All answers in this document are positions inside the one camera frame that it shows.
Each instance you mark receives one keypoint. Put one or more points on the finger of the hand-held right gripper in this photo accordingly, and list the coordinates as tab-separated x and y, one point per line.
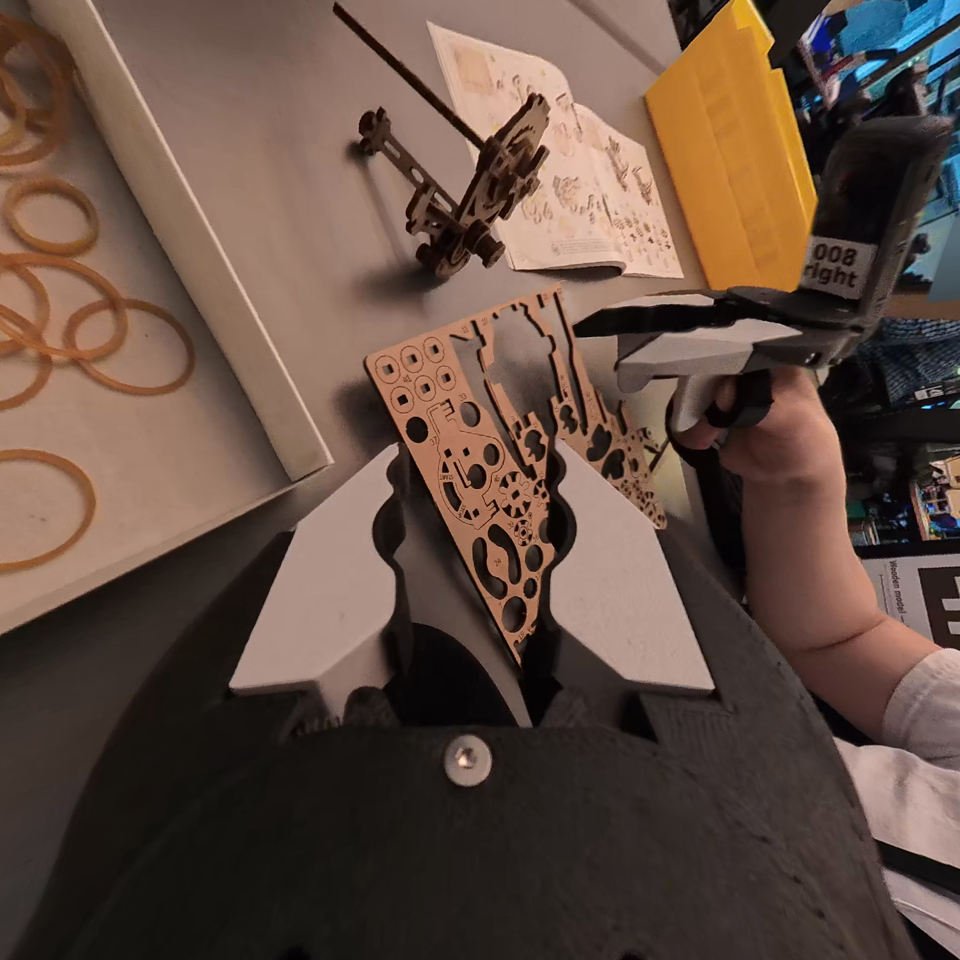
652	315
705	352

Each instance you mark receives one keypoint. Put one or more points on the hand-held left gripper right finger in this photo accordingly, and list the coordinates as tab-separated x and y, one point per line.
630	600

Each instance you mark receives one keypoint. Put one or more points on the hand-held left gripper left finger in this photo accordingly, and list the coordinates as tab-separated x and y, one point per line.
315	600

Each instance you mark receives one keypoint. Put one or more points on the wooden parts sheet with rings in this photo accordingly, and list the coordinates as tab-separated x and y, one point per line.
450	442

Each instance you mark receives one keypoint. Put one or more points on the person's right forearm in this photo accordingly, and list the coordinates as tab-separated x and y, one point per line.
817	585

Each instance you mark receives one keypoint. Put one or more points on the dark wooden mechanical model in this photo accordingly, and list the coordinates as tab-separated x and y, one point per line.
487	195

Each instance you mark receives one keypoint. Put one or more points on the person's right hand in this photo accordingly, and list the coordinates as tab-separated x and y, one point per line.
802	442

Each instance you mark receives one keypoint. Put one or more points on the yellow plastic bin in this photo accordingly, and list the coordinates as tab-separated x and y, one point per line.
727	150

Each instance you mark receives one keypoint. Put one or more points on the white shallow tray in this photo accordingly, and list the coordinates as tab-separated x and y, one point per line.
150	487

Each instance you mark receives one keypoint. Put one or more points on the printed instruction booklet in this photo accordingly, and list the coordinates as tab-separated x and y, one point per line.
480	75

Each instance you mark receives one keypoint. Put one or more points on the black white marker sign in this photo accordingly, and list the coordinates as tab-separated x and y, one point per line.
945	600

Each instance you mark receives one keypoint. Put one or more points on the dark wooden rod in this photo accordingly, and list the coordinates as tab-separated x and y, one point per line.
405	69

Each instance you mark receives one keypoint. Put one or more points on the pile of rubber bands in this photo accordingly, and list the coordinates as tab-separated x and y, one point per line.
71	337

